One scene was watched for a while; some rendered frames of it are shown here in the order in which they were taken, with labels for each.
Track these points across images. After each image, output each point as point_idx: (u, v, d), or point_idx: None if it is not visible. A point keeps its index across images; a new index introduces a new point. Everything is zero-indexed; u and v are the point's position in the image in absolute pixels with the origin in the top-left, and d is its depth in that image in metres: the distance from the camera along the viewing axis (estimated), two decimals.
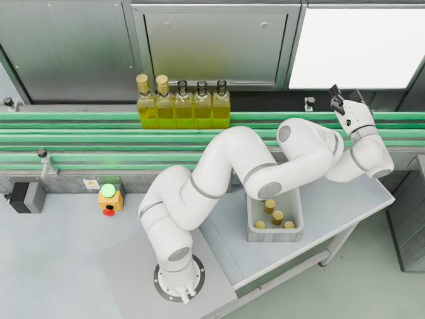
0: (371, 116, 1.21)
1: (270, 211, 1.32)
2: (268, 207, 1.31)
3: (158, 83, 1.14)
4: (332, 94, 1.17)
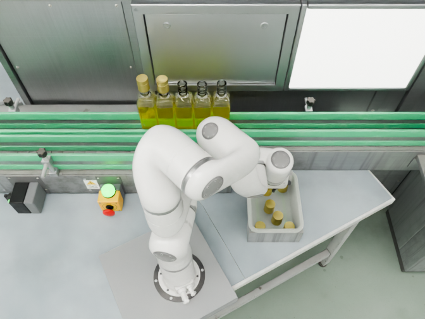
0: None
1: (270, 211, 1.32)
2: (268, 207, 1.31)
3: (158, 83, 1.14)
4: None
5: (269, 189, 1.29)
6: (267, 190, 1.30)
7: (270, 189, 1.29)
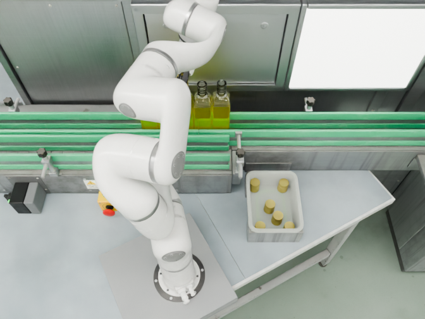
0: (184, 80, 1.06)
1: (270, 211, 1.32)
2: (268, 207, 1.31)
3: None
4: None
5: None
6: None
7: None
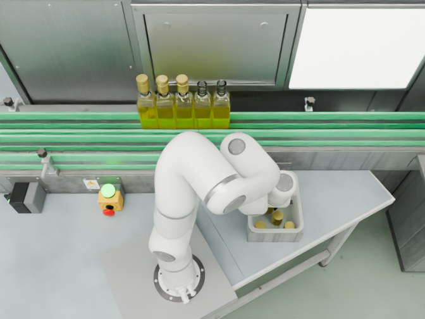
0: None
1: (269, 211, 1.32)
2: (267, 207, 1.31)
3: (158, 83, 1.14)
4: None
5: (186, 76, 1.15)
6: (187, 80, 1.15)
7: (186, 76, 1.15)
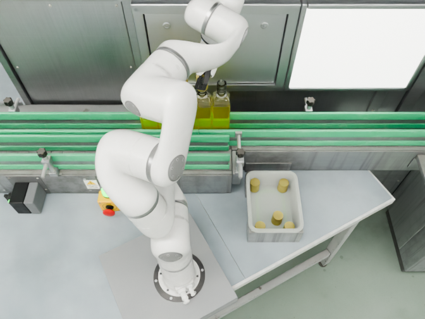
0: (205, 82, 1.05)
1: None
2: None
3: None
4: None
5: None
6: (187, 80, 1.15)
7: None
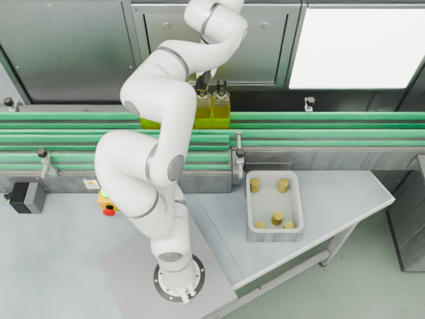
0: (205, 82, 1.05)
1: None
2: None
3: None
4: None
5: None
6: (187, 80, 1.15)
7: None
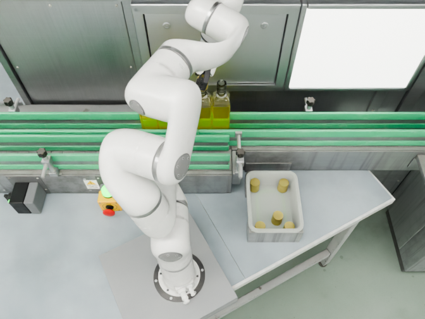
0: (205, 81, 1.04)
1: (208, 82, 1.15)
2: (208, 82, 1.13)
3: None
4: None
5: None
6: None
7: None
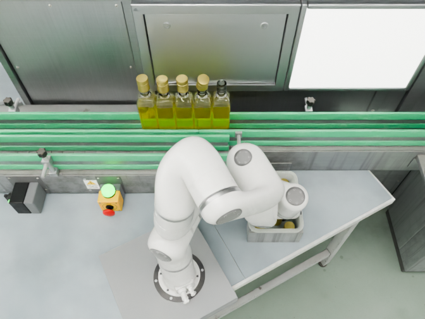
0: None
1: (208, 82, 1.15)
2: (209, 81, 1.13)
3: (158, 83, 1.14)
4: None
5: (186, 76, 1.15)
6: (187, 80, 1.15)
7: (186, 76, 1.15)
